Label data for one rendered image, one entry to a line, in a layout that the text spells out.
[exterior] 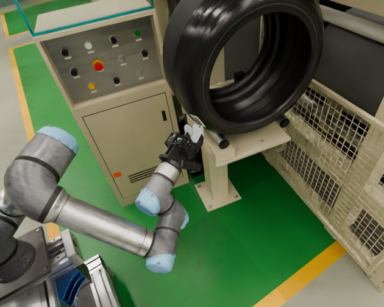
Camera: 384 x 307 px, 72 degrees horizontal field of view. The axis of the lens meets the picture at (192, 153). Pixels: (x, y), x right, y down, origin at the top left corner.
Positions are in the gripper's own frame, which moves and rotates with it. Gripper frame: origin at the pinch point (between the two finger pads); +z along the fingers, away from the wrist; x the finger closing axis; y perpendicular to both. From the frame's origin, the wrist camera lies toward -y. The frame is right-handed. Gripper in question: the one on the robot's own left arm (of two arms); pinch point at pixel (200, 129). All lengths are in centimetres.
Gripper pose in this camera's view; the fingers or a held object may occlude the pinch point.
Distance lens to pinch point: 94.5
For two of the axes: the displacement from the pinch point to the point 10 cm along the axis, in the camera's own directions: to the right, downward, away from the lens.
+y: -4.6, -6.7, -5.8
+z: 4.5, -7.5, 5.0
